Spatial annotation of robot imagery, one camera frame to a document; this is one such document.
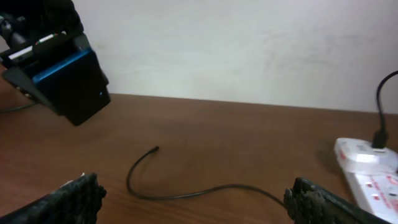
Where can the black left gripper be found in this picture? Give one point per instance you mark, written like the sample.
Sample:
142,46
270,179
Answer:
39,34

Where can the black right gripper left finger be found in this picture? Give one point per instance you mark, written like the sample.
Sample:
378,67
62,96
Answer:
78,201

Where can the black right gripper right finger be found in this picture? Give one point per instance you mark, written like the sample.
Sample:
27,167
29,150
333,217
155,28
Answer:
308,203

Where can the blue Galaxy smartphone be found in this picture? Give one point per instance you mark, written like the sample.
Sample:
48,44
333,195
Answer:
75,86

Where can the white USB charger adapter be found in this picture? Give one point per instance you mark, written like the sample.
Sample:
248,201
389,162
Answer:
359,157

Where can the white power strip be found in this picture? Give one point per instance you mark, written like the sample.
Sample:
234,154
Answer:
376,194

